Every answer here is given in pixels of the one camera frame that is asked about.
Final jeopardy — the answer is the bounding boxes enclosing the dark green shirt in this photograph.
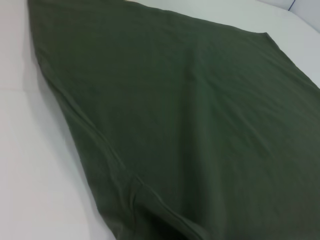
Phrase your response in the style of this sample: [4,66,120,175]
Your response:
[26,0,320,240]

